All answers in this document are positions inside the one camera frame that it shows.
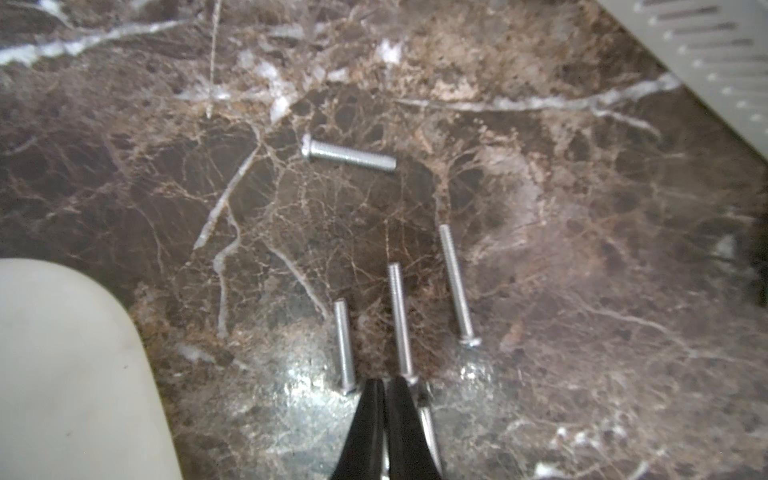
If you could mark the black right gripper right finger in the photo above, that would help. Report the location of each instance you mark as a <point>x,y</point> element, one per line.
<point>409,454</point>

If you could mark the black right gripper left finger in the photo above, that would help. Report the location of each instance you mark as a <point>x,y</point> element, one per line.
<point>362,455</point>

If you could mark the white plastic storage tray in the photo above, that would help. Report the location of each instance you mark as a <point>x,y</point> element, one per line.
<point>78,396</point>

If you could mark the short silver table screw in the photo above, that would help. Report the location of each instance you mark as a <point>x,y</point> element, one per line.
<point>311,148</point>

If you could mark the white file organizer rack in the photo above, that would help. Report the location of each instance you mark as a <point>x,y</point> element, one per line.
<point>718,49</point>

